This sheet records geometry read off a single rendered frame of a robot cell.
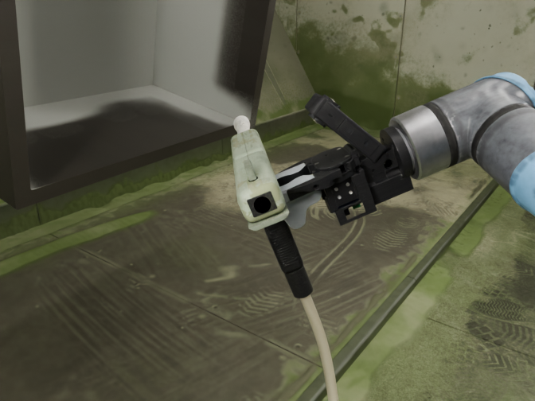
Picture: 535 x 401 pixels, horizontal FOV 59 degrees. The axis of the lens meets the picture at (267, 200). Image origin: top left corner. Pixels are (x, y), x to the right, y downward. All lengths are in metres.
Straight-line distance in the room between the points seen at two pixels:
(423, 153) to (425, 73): 2.04
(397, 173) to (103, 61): 0.82
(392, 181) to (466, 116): 0.12
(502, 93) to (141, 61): 0.92
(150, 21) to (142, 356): 0.81
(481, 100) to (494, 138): 0.06
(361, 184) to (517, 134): 0.18
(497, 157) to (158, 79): 0.97
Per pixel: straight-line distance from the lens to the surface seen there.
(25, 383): 1.12
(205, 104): 1.25
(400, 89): 2.70
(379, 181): 0.65
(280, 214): 0.51
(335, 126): 0.60
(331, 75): 2.87
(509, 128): 0.61
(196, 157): 2.12
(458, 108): 0.65
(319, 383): 1.02
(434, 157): 0.63
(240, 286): 1.29
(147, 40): 1.33
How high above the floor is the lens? 0.74
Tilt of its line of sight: 23 degrees down
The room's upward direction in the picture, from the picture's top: straight up
